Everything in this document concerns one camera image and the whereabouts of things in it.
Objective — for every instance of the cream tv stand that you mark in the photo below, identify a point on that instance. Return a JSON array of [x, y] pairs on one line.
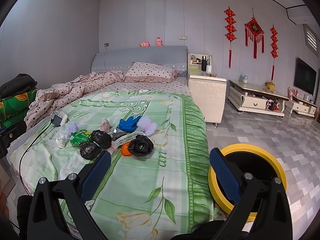
[[301, 106]]

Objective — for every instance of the cream bedside cabinet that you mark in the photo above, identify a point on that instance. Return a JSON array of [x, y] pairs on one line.
[[207, 89]]

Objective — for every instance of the orange fruit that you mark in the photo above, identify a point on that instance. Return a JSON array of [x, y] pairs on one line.
[[125, 149]]

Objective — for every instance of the grey upholstered headboard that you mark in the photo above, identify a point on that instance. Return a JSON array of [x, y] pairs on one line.
[[170, 56]]

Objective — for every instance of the black folded clothing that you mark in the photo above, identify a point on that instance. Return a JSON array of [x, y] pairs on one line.
[[18, 85]]

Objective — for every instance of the centre red diamond knot ornament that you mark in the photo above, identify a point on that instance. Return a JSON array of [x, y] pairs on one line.
[[254, 33]]

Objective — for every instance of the silver foil snack bag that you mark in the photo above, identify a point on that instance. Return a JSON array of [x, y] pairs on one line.
[[117, 133]]

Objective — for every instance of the pink polka dot pillow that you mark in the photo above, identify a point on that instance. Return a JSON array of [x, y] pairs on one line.
[[150, 72]]

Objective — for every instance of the pink plush toy right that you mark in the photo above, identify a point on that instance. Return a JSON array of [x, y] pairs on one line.
[[159, 42]]

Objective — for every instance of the right red knot ornament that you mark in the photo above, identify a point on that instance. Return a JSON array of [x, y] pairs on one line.
[[274, 51]]

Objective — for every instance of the pink plush toy left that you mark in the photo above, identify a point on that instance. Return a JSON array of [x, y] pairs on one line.
[[145, 44]]

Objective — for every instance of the pink tissue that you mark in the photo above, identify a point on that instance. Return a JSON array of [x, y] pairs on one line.
[[105, 126]]

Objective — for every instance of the black power adapter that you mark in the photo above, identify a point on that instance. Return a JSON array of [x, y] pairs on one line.
[[56, 121]]

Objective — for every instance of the white green paper package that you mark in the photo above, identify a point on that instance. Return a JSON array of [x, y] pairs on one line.
[[126, 138]]

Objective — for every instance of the purple foam fruit net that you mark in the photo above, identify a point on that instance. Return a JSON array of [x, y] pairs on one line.
[[72, 128]]

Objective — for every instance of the white foam fruit net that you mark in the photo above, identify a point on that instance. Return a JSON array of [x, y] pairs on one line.
[[146, 125]]

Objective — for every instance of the green floral folded quilt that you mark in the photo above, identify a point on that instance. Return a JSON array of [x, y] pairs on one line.
[[14, 109]]

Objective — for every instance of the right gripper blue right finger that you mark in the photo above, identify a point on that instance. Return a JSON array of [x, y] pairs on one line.
[[227, 174]]

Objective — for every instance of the yellow rimmed trash bin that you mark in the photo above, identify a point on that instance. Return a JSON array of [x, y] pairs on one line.
[[253, 163]]

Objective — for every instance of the pink polka dot blanket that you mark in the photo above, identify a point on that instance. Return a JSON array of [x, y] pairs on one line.
[[59, 95]]

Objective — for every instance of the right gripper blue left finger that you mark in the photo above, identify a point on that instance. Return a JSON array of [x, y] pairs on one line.
[[92, 175]]

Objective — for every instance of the wall mounted black television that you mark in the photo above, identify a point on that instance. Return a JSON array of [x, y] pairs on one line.
[[305, 76]]

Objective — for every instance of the black thermos bottle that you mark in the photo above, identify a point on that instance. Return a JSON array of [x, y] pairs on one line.
[[204, 63]]

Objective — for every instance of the cream coffee table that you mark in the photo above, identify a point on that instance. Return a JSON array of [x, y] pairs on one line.
[[253, 98]]

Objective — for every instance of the green floral bed quilt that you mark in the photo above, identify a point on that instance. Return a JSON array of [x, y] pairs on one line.
[[156, 186]]

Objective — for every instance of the left red knot ornament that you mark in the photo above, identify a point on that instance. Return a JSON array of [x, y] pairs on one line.
[[230, 28]]

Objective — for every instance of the pink plush toy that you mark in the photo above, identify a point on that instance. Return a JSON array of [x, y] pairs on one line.
[[145, 44], [159, 42]]

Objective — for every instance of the black plastic bag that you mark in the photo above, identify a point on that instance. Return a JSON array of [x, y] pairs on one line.
[[102, 139], [89, 150], [141, 146]]

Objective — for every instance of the blue rubber glove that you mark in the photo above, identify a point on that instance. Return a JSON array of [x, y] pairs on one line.
[[129, 125]]

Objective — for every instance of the green snack wrapper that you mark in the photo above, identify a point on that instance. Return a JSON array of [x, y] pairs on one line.
[[80, 136]]

